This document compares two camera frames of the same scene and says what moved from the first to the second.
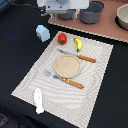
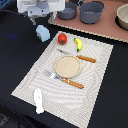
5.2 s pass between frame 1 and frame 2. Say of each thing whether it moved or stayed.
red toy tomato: stayed
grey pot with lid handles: stayed
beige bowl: stayed
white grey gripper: moved
